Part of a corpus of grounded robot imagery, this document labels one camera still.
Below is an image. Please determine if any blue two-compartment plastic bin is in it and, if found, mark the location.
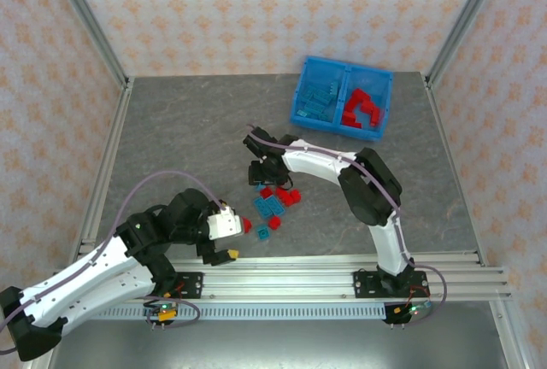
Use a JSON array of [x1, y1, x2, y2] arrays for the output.
[[290, 56, 394, 142]]

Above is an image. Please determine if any left small controller board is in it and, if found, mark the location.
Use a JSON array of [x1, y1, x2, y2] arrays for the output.
[[143, 300, 180, 328]]

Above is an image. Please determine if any small controller board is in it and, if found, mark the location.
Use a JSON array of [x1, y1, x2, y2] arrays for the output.
[[143, 300, 180, 328], [386, 298, 433, 327]]

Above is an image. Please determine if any right small controller board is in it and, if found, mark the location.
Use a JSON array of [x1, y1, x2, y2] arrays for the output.
[[386, 298, 433, 327]]

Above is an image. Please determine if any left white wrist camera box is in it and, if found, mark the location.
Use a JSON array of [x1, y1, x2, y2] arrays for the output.
[[207, 209, 245, 241]]

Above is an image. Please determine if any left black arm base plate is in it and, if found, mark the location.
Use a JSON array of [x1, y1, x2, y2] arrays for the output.
[[140, 272, 205, 301]]

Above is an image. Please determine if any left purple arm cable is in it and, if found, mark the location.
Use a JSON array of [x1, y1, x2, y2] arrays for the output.
[[0, 170, 227, 353]]

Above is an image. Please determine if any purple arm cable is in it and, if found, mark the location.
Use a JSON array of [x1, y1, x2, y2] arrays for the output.
[[249, 125, 448, 328], [0, 170, 227, 353]]

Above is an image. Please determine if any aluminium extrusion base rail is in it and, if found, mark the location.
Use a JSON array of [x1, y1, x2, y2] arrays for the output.
[[50, 256, 513, 302]]

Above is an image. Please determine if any grey slotted cable duct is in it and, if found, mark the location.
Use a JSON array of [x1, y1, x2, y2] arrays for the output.
[[91, 303, 388, 322]]

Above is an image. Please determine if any left aluminium table side rail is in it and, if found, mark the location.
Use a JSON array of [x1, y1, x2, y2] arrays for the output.
[[68, 82, 134, 268]]

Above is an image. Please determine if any aluminium table side rail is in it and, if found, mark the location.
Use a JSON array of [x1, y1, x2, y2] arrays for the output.
[[68, 82, 134, 268], [422, 76, 488, 266]]

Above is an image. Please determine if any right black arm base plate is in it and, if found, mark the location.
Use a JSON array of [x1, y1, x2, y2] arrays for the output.
[[352, 270, 428, 301]]

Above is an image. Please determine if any right aluminium table side rail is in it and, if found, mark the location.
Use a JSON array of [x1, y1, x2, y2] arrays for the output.
[[422, 76, 488, 266]]

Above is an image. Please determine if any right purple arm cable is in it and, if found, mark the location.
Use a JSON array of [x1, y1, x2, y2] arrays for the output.
[[249, 125, 448, 328]]

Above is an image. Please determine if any left aluminium corner post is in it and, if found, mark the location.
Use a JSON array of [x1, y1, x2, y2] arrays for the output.
[[44, 0, 132, 91]]

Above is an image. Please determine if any aluminium corner post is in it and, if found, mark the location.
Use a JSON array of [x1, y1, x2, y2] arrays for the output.
[[425, 0, 509, 88], [44, 0, 132, 91]]

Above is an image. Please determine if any right aluminium corner post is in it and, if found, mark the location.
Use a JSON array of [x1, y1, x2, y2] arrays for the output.
[[425, 0, 509, 88]]

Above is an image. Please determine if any right lower aluminium frame bar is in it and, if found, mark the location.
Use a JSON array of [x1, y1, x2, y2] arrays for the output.
[[489, 300, 531, 369]]

